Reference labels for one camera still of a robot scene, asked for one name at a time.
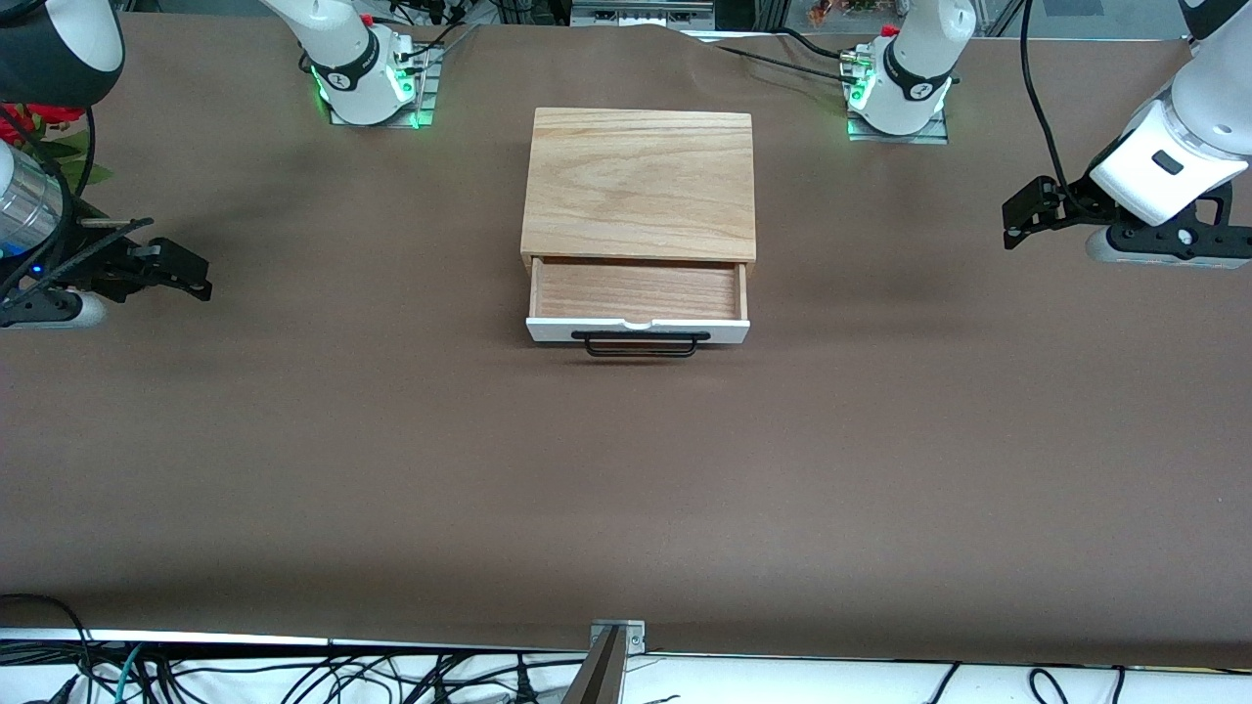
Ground white-front drawer with black handle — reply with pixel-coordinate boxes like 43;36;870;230
526;256;752;359

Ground light wooden drawer cabinet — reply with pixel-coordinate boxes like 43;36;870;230
520;108;759;289

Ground red artificial roses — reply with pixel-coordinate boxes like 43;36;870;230
0;103;113;197

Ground orange artificial flowers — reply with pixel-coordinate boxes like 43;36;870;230
807;0;886;27

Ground grey metal rack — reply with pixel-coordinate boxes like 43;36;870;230
570;0;715;30

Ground brown table cover sheet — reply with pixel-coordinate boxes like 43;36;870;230
0;12;1252;668

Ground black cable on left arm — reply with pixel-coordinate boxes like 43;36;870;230
1020;0;1089;214

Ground black power cable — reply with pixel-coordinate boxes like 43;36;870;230
714;44;857;81
773;26;867;65

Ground black looped cable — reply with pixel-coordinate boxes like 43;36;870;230
0;594;94;676

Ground teal cable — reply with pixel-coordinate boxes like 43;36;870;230
112;645;146;704

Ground camera post with metal bracket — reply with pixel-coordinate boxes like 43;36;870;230
562;619;647;704

